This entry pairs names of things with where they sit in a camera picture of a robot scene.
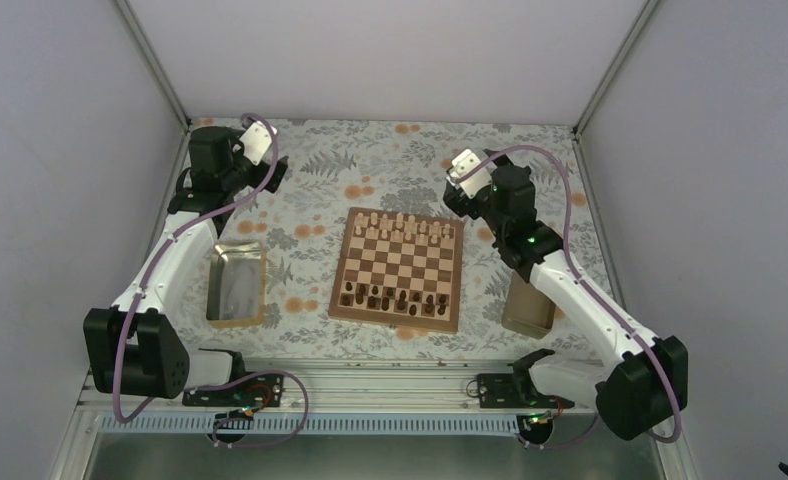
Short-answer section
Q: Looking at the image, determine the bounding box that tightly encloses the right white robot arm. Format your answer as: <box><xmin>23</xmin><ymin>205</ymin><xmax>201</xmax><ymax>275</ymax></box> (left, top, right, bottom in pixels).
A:
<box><xmin>444</xmin><ymin>148</ymin><xmax>689</xmax><ymax>443</ymax></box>

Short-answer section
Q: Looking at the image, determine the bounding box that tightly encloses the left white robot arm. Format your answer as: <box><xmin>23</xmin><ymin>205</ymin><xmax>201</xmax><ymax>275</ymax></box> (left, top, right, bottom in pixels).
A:
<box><xmin>83</xmin><ymin>121</ymin><xmax>287</xmax><ymax>405</ymax></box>

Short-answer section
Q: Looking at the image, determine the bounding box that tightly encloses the wooden chess board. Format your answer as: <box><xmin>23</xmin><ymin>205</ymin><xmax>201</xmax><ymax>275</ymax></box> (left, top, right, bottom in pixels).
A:
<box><xmin>328</xmin><ymin>207</ymin><xmax>464</xmax><ymax>334</ymax></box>

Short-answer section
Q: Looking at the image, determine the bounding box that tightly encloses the floral patterned table mat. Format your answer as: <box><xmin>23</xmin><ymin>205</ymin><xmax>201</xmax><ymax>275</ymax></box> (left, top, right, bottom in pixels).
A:
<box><xmin>172</xmin><ymin>120</ymin><xmax>609</xmax><ymax>361</ymax></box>

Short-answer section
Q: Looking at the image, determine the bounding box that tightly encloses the right gold metal tray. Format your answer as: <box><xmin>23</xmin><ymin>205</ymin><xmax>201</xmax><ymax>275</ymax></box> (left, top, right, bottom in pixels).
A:
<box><xmin>501</xmin><ymin>272</ymin><xmax>556</xmax><ymax>339</ymax></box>

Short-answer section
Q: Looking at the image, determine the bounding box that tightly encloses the left silver metal tray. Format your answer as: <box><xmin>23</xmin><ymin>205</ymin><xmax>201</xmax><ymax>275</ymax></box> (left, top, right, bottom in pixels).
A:
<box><xmin>206</xmin><ymin>241</ymin><xmax>267</xmax><ymax>329</ymax></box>

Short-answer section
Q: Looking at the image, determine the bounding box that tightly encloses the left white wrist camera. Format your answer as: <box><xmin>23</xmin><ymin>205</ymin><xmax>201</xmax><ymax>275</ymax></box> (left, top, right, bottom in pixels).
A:
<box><xmin>238</xmin><ymin>121</ymin><xmax>273</xmax><ymax>165</ymax></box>

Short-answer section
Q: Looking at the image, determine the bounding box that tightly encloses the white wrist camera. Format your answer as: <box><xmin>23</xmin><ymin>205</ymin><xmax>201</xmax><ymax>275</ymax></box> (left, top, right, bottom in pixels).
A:
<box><xmin>446</xmin><ymin>149</ymin><xmax>492</xmax><ymax>199</ymax></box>
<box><xmin>238</xmin><ymin>121</ymin><xmax>273</xmax><ymax>165</ymax></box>

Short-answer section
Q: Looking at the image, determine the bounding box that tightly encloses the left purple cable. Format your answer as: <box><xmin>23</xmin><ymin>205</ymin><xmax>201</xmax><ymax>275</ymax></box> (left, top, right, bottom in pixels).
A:
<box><xmin>110</xmin><ymin>113</ymin><xmax>283</xmax><ymax>427</ymax></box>

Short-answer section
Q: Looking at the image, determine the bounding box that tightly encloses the purple cable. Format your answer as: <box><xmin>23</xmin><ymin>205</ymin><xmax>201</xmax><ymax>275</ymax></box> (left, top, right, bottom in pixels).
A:
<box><xmin>110</xmin><ymin>113</ymin><xmax>283</xmax><ymax>427</ymax></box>
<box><xmin>453</xmin><ymin>145</ymin><xmax>685</xmax><ymax>452</ymax></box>

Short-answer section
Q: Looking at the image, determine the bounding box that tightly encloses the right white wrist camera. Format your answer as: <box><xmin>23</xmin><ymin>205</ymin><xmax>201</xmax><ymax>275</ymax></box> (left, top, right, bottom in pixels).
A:
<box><xmin>446</xmin><ymin>149</ymin><xmax>492</xmax><ymax>199</ymax></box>

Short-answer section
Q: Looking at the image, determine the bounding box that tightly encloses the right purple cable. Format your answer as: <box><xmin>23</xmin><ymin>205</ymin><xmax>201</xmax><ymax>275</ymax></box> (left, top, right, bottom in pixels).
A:
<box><xmin>453</xmin><ymin>145</ymin><xmax>685</xmax><ymax>452</ymax></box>

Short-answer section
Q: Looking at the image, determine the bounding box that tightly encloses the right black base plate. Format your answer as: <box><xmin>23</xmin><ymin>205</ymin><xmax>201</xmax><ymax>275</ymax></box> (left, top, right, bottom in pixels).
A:
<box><xmin>476</xmin><ymin>373</ymin><xmax>575</xmax><ymax>409</ymax></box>

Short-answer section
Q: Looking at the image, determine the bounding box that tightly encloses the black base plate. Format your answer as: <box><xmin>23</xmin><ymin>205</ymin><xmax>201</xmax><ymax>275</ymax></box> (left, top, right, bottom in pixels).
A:
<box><xmin>182</xmin><ymin>374</ymin><xmax>284</xmax><ymax>409</ymax></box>
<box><xmin>476</xmin><ymin>373</ymin><xmax>575</xmax><ymax>409</ymax></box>

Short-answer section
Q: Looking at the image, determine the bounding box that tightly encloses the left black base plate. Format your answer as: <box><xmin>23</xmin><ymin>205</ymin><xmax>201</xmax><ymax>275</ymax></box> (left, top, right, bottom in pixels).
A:
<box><xmin>182</xmin><ymin>374</ymin><xmax>284</xmax><ymax>409</ymax></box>

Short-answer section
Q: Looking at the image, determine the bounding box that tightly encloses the aluminium rail frame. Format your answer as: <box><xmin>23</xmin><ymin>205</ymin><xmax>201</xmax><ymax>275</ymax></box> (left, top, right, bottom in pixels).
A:
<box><xmin>75</xmin><ymin>360</ymin><xmax>675</xmax><ymax>415</ymax></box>

